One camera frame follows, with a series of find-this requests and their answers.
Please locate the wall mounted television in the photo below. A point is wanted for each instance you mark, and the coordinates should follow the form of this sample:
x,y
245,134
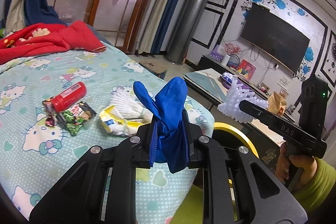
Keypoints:
x,y
275,37

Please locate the white foam fruit net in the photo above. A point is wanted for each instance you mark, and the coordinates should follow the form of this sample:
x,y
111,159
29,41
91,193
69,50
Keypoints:
x,y
128,105

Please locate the green black snack packet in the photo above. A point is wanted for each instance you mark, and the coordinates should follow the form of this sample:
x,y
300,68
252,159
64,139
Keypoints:
x,y
76,117

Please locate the small purple candy wrapper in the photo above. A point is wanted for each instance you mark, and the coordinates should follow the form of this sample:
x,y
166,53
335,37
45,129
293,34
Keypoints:
x,y
49,109

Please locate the yellow rimmed trash bin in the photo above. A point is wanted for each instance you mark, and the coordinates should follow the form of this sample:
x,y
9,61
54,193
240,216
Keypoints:
x,y
231,137

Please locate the marble top coffee table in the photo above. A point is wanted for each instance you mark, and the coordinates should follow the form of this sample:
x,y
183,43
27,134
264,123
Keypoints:
x,y
206,88

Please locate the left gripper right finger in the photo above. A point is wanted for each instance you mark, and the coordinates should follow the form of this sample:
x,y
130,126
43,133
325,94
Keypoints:
x,y
237,186

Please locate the white vase red flowers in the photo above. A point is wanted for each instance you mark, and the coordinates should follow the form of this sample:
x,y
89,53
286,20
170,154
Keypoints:
x,y
232,49

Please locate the round blue ornament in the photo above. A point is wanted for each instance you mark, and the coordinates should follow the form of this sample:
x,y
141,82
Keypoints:
x,y
233,61

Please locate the purple cloth bag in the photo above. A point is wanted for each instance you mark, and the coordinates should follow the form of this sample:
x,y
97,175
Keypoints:
x,y
238,81

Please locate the yellow white snack packet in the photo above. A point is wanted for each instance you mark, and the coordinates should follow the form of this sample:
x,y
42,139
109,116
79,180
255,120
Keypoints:
x,y
114,123

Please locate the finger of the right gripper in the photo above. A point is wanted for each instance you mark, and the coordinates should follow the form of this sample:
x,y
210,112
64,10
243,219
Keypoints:
x,y
273,118

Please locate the colourful framed picture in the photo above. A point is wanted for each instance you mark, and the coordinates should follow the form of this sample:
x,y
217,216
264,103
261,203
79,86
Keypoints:
x,y
246,69

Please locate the green sleeve forearm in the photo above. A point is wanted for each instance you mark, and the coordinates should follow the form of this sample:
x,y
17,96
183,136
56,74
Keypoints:
x,y
314,193

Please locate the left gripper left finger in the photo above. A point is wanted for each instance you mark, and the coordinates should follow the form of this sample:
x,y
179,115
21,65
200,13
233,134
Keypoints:
x,y
100,186

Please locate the red blanket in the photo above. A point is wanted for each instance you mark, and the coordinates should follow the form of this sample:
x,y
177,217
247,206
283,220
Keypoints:
x,y
41,38

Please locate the person's right hand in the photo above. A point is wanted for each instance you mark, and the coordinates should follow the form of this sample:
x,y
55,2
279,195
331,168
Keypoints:
x,y
308,164

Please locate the lavender foam fruit net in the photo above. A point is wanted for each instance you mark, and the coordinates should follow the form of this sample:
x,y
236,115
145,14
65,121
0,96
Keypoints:
x,y
230,106

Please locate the red cylindrical bottle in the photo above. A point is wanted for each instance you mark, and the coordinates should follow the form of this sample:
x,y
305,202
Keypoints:
x,y
70,96

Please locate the purple box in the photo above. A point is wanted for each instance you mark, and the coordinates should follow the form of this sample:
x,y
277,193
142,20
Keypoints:
x,y
217,53

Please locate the grey tower air conditioner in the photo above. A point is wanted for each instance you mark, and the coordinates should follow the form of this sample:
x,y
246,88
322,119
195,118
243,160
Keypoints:
x,y
184,30

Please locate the blue curtain right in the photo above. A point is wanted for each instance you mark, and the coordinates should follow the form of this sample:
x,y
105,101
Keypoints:
x,y
154,26

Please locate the brown paper snack bag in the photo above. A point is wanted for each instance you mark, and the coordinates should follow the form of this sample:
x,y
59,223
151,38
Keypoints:
x,y
276,104

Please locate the tissue pack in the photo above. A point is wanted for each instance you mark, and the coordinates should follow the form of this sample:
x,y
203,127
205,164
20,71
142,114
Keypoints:
x,y
228,78

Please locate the blue rubber glove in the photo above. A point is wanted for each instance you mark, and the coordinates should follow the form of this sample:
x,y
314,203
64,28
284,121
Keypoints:
x,y
169,141

